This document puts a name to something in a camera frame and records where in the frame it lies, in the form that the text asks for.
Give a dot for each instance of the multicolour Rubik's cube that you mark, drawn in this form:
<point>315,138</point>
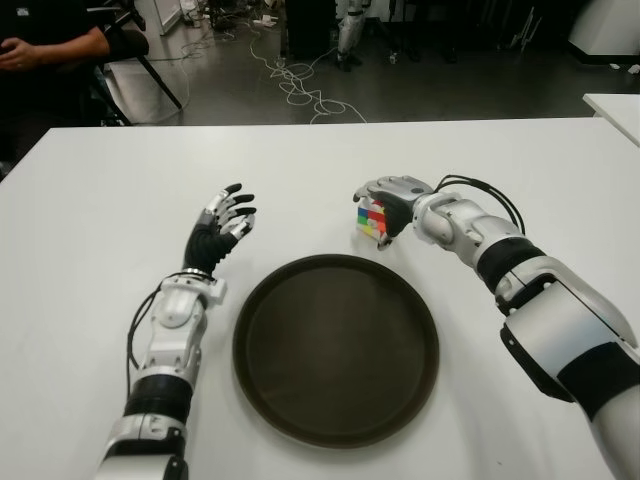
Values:
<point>369,220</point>

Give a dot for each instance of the black wheeled stand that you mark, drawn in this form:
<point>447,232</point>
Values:
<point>415,25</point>

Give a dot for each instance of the white machine housing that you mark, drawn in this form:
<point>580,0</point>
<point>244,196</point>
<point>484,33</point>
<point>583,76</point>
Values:
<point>610,25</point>

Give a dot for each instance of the black chair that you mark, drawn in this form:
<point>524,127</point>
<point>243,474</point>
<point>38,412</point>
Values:
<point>127,42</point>

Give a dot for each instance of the black cabinet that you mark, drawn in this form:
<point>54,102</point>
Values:
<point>310,25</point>

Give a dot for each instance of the white side table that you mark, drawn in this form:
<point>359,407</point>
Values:
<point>620,115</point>

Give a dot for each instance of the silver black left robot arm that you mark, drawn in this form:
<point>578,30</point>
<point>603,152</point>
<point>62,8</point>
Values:
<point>172,335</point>

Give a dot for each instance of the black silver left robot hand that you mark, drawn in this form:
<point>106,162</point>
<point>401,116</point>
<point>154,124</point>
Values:
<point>205,245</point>

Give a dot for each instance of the seated person in black shirt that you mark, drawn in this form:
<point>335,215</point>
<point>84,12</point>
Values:
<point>45,25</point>

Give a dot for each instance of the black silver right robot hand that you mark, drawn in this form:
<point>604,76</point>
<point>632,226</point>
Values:
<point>400,200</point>

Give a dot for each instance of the dark brown round plate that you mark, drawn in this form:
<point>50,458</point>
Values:
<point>335,350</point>

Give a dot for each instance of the white paper scrap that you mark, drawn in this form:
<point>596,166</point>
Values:
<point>614,66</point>

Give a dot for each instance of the white board panel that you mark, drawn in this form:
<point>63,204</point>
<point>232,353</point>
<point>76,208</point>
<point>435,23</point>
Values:
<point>167,15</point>

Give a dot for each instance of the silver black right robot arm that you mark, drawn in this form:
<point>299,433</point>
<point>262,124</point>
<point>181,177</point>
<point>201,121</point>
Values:
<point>560,320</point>

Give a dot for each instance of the grey folded metal stand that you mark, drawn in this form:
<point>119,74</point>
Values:
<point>525,30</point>

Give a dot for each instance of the white power strip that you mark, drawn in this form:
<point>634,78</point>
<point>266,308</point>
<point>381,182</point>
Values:
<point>265,21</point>

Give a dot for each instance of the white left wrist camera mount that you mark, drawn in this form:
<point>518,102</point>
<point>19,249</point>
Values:
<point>218,291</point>

